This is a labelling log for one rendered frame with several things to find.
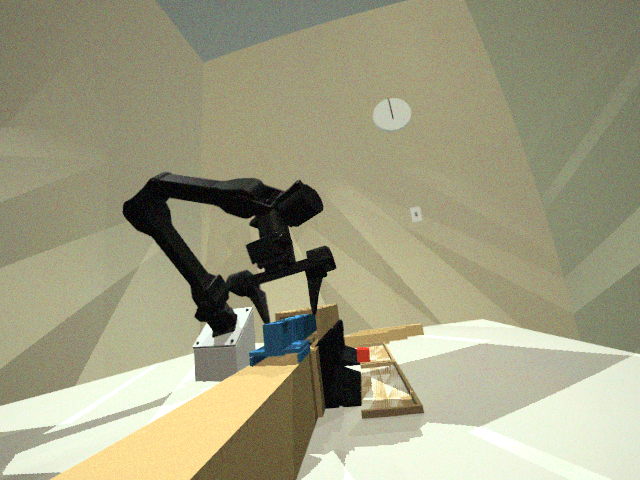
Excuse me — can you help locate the red cube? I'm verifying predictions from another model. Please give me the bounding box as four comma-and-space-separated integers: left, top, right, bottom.
357, 348, 370, 362

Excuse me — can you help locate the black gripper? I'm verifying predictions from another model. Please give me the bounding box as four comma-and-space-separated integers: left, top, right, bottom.
226, 245, 336, 324

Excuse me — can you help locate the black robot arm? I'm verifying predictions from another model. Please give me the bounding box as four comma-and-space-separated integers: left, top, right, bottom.
122, 172, 323, 337

